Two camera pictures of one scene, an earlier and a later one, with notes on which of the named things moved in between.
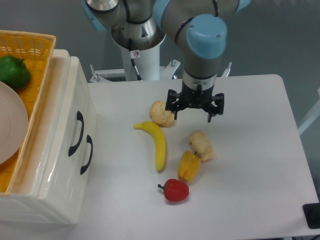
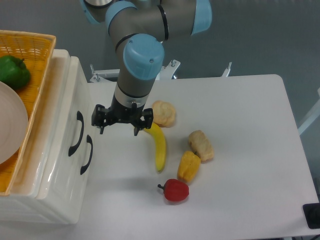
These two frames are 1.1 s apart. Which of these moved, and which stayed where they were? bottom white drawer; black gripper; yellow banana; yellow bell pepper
Moved: black gripper
Stayed: yellow banana; bottom white drawer; yellow bell pepper
